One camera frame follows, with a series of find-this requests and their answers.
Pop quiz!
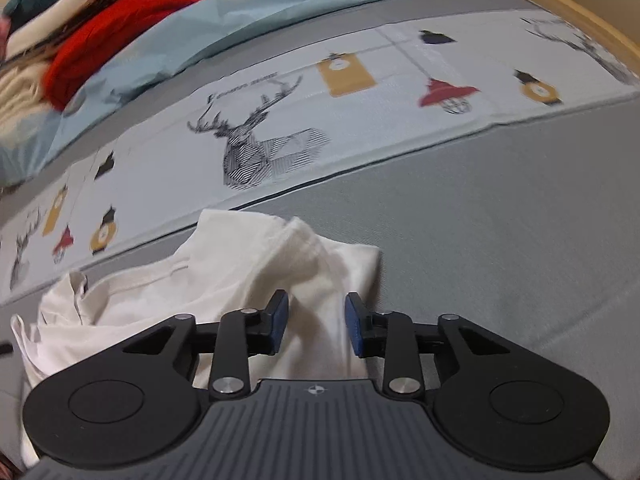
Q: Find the red garment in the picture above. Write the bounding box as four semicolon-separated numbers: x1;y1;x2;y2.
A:
42;0;211;111

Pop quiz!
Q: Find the white t-shirt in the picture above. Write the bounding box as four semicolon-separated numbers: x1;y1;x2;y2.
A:
10;208;382;467

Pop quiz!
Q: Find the grey deer print bed sheet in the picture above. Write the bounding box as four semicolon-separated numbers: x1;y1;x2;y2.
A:
0;0;640;480

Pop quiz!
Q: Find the light blue blanket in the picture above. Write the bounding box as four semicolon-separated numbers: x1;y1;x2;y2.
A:
0;0;501;186

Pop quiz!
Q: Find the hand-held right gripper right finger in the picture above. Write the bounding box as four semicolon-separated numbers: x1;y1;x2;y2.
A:
344;291;509;402

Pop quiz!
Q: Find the cream knitted garment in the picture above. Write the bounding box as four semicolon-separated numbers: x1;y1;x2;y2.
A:
0;52;57;147

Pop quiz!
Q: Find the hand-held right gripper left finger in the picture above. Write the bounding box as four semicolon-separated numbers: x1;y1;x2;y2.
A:
121;289;290;402

